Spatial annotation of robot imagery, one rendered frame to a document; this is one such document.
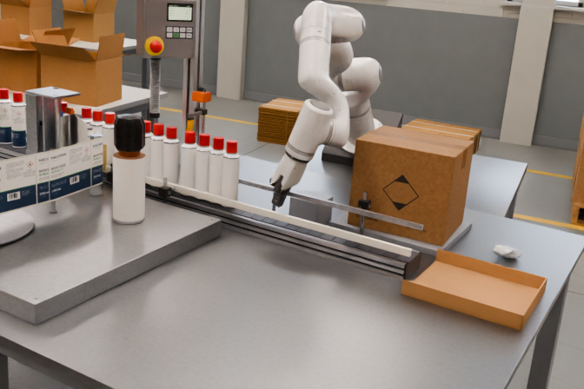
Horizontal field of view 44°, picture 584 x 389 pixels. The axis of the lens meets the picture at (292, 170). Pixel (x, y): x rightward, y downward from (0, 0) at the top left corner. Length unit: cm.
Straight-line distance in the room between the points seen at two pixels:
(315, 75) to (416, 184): 43
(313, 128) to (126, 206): 55
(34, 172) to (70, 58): 199
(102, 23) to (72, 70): 261
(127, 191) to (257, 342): 65
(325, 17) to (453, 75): 546
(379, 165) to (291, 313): 62
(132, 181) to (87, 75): 200
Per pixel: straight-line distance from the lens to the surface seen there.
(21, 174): 205
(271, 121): 643
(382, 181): 214
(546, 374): 262
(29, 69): 427
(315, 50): 207
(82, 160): 218
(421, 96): 764
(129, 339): 159
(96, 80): 394
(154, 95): 243
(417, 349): 163
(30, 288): 171
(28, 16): 686
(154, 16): 230
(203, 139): 220
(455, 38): 750
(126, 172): 200
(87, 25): 656
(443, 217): 211
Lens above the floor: 162
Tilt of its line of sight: 17 degrees down
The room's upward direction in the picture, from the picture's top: 4 degrees clockwise
